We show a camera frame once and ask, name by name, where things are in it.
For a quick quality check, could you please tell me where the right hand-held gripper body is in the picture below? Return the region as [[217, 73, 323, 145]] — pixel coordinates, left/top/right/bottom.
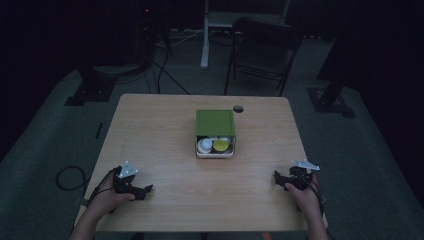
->
[[288, 159, 321, 191]]

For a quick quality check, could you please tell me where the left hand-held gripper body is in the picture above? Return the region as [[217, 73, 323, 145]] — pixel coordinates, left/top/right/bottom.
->
[[112, 160, 143, 200]]

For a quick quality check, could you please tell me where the pile of white coffee capsules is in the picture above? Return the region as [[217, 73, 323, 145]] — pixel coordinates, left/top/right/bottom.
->
[[197, 136, 232, 155]]

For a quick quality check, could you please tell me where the green drawer box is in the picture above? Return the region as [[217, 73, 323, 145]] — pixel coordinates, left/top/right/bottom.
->
[[195, 109, 237, 138]]

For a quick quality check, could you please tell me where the person's right hand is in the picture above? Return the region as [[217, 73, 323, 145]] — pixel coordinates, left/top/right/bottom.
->
[[285, 173, 323, 216]]

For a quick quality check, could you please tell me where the person's left hand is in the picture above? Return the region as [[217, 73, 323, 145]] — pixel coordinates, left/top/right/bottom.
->
[[88, 181, 136, 219]]

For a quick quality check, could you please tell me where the black stand with flat base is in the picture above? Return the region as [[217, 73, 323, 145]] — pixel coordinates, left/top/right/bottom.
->
[[64, 63, 145, 107], [306, 0, 357, 119]]

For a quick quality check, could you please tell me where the black folding chair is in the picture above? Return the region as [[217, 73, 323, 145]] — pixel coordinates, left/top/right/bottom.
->
[[223, 17, 305, 98]]

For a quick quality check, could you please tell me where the dark equipment tower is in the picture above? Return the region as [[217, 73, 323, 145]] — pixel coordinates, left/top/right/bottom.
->
[[134, 0, 158, 66]]

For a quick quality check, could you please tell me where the black cable loop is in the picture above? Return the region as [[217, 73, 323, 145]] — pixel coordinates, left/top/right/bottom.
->
[[55, 165, 89, 192]]

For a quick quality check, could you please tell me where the black floor cable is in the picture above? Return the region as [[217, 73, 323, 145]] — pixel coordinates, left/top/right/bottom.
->
[[150, 44, 191, 96]]

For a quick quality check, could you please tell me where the white desk frame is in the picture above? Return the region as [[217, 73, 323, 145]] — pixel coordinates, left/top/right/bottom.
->
[[200, 0, 292, 70]]

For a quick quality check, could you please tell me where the white floor cable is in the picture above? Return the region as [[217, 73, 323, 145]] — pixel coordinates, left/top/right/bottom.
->
[[155, 29, 205, 48]]

